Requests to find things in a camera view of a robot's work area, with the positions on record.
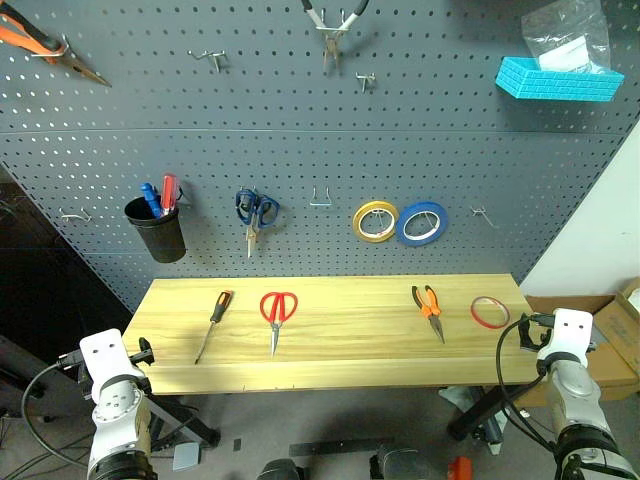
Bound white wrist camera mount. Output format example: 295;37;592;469
535;307;597;362
78;328;144;389

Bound black table leg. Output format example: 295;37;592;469
144;392;221;449
447;372;544;442

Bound yellow tape roll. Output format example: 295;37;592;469
351;200;400;245

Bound blue tape roll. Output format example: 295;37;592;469
395;200;450;248

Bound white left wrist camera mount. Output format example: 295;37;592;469
78;328;144;389

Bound closed brown cardboard box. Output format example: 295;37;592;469
593;277;640;377

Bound orange black handled screwdriver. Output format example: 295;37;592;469
193;289;234;365

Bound pale crumpled bag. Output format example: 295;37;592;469
438;386;477;412

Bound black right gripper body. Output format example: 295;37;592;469
518;312;554;351

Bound silver single pegboard hook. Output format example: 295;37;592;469
30;33;71;59

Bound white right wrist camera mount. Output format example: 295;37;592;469
535;307;597;362

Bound dark rounded shape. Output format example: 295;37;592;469
257;458;306;480

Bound red handled screwdriver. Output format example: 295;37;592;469
159;173;181;217

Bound black plastic cup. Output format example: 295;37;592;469
123;195;187;265

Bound orange black needle-nose pliers, small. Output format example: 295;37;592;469
410;284;446;345

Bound orange black long-nose pliers, large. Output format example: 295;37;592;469
0;7;112;89

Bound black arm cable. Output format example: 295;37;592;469
20;351;92;469
494;317;564;461

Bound red plastic object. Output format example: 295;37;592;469
447;455;474;480

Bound grey foot pedal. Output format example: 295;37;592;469
172;442;201;472

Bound grey metal pegboard wall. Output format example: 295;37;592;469
0;0;640;314

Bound red handled scissors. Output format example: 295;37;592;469
258;291;300;359

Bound silver double pegboard hook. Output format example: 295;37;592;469
188;48;229;74

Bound silver forked pegboard hook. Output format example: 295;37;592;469
470;205;500;230

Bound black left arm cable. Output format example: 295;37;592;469
20;351;92;469

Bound clear plastic bag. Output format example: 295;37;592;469
520;0;612;71

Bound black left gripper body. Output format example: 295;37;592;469
130;337;154;365

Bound black flat strip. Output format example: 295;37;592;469
288;438;396;457

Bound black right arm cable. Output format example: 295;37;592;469
494;317;564;461

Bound white black handled pliers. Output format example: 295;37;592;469
299;0;371;71

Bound blue plastic brick-pattern bin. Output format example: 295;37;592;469
494;56;626;104

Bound blue handled screwdriver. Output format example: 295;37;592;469
139;182;162;220

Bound blue handled scissors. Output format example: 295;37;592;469
234;187;281;260

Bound red thin tape roll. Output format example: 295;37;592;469
469;295;511;330

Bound open brown cardboard box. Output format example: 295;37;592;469
514;293;640;409

